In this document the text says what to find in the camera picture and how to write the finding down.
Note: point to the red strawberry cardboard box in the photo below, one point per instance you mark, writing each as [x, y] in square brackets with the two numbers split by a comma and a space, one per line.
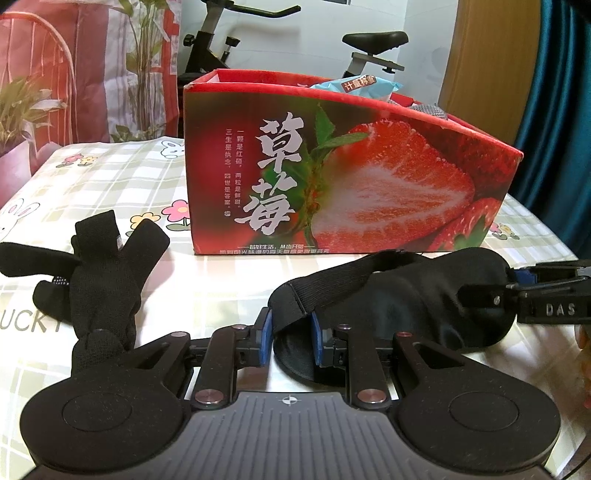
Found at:
[275, 167]

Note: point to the black knit glove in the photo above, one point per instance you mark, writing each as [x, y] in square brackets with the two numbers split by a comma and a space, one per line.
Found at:
[96, 289]

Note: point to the black sleep mask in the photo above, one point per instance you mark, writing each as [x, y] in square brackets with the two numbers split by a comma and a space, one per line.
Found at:
[385, 293]

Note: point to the packaged bread orange blue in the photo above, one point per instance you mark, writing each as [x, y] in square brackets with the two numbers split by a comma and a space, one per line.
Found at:
[363, 86]

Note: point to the red printed backdrop cloth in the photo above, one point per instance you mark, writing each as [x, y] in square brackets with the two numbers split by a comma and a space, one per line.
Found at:
[84, 71]

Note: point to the black exercise bike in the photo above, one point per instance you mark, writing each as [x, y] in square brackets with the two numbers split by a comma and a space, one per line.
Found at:
[308, 42]

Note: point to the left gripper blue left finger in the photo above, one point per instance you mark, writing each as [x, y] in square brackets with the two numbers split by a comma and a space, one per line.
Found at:
[220, 357]

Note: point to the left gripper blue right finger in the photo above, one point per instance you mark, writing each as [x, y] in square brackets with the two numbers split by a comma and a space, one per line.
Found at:
[364, 358]

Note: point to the person's right hand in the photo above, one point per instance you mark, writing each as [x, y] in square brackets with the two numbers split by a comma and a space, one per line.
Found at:
[582, 338]

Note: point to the wooden door panel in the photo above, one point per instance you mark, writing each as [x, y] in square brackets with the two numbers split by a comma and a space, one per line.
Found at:
[491, 64]

